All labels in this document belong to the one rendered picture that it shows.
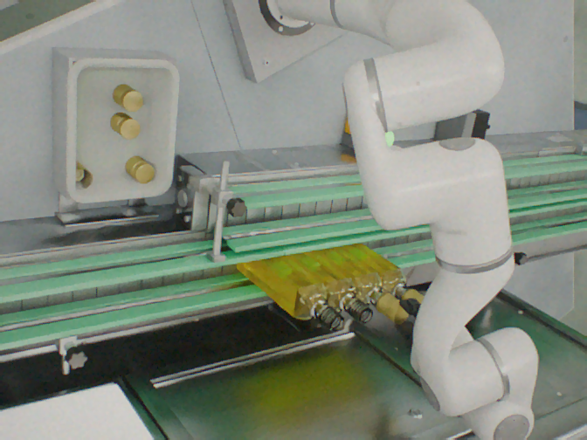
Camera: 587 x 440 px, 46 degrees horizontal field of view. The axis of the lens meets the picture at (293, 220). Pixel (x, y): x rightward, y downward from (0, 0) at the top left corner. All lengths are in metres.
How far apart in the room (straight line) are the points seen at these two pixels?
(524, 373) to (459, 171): 0.28
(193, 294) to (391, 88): 0.57
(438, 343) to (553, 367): 0.67
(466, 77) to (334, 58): 0.66
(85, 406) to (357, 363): 0.46
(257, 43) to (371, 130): 0.54
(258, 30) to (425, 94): 0.54
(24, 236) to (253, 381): 0.42
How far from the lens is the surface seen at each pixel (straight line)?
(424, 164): 0.71
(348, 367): 1.21
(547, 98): 1.94
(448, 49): 0.77
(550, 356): 1.49
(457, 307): 0.78
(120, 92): 1.14
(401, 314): 1.13
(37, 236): 1.14
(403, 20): 0.83
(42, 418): 1.05
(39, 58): 1.14
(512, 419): 0.91
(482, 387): 0.85
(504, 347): 0.87
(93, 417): 1.05
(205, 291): 1.19
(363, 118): 0.74
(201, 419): 1.05
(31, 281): 1.04
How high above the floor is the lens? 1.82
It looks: 48 degrees down
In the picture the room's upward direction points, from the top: 124 degrees clockwise
